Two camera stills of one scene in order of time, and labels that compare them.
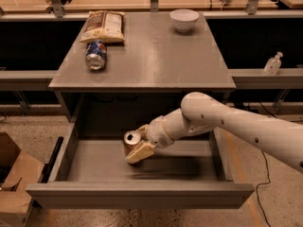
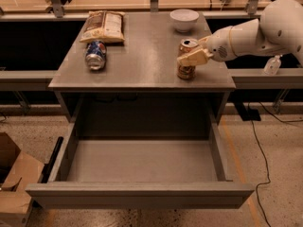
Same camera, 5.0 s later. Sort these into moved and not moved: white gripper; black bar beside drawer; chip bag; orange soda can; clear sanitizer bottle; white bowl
Moved: orange soda can; white gripper
Not moved: white bowl; clear sanitizer bottle; black bar beside drawer; chip bag
